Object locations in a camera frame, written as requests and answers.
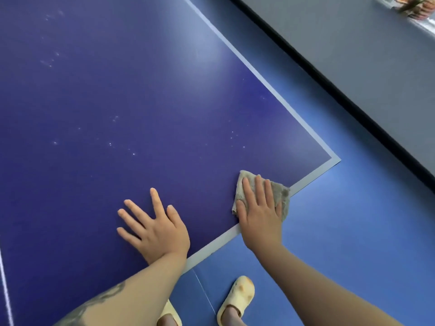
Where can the person's left hand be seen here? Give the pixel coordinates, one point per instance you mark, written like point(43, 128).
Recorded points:
point(159, 234)

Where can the cream slipper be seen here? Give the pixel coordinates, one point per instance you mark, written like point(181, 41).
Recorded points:
point(239, 291)
point(170, 310)

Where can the cream right slipper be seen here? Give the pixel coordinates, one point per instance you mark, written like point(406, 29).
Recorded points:
point(239, 291)

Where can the person's right hand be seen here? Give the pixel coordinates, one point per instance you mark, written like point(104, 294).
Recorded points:
point(261, 224)

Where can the grey cleaning cloth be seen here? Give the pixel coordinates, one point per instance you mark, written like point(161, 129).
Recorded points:
point(283, 200)

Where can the person's right forearm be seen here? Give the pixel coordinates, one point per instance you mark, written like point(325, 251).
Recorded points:
point(323, 288)

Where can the blue table tennis table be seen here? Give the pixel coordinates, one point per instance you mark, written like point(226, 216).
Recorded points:
point(102, 98)

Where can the person's left forearm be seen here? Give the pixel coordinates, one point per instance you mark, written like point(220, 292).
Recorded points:
point(122, 295)

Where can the cream left slipper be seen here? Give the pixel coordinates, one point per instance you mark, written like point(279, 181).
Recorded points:
point(170, 310)

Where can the grey window sill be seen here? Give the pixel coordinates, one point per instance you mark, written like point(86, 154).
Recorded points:
point(414, 13)

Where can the person's left leg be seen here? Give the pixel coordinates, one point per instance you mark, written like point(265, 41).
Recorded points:
point(168, 320)

